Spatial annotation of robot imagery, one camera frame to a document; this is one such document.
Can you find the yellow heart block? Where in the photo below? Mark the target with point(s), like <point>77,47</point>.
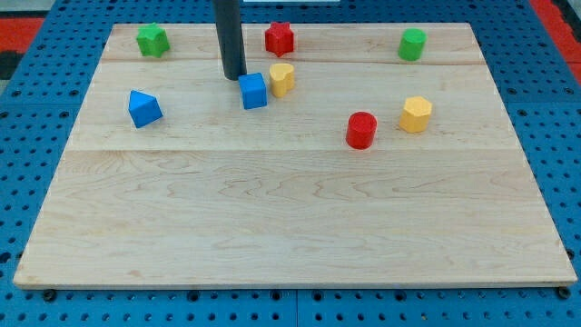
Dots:
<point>281,79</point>

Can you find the blue triangle block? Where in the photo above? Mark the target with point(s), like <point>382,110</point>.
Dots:
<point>143,108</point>

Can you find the red cylinder block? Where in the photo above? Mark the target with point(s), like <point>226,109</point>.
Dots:
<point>361,130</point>

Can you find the light wooden board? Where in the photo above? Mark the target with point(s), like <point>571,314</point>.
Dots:
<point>213,196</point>

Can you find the blue cube block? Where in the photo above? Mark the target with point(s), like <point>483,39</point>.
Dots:
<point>253,91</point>

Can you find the red star block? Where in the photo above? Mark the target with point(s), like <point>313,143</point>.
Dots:
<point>279,38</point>

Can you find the yellow hexagon block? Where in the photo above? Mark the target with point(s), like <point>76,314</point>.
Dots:
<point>415,115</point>

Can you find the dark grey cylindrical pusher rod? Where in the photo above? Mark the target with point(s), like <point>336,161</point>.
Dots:
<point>230,37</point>

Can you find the green cylinder block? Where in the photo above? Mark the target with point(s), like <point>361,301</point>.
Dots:
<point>411,44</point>

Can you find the green star block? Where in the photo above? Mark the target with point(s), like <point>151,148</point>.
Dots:
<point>152,40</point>

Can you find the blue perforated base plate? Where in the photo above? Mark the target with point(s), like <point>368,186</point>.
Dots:
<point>39,105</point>

